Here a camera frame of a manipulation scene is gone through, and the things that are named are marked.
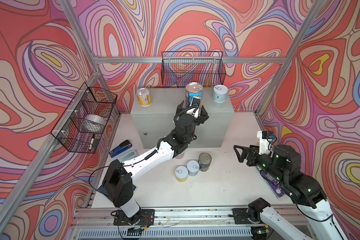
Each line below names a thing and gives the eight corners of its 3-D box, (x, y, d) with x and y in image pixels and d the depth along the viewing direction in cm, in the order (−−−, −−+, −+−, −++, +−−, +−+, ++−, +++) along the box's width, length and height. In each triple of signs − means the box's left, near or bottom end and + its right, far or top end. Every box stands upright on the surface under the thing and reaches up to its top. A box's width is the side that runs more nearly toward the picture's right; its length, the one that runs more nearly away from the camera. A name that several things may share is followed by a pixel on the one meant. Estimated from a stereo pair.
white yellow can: (175, 182, 86) (175, 178, 82) (175, 169, 91) (175, 165, 87) (188, 182, 86) (188, 178, 82) (187, 169, 91) (188, 165, 87)
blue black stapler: (111, 158, 97) (109, 155, 93) (109, 154, 98) (106, 150, 95) (132, 146, 102) (130, 142, 99) (129, 142, 104) (127, 138, 101)
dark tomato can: (198, 171, 90) (199, 163, 82) (197, 160, 95) (198, 152, 87) (209, 171, 90) (212, 163, 82) (208, 160, 95) (210, 152, 87)
